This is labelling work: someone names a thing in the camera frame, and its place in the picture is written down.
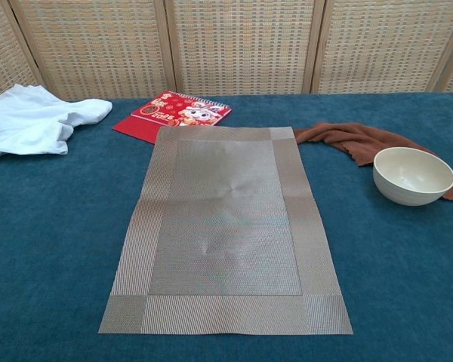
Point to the silver woven placemat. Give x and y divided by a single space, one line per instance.
226 226

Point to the light cream bowl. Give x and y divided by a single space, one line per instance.
413 177

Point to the red desk calendar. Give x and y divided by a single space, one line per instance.
181 113

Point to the brown cloth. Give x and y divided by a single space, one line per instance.
347 137

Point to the bamboo folding screen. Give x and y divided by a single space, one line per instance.
241 45

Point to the teal table carpet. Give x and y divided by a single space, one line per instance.
400 264

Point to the white crumpled cloth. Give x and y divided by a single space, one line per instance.
30 120

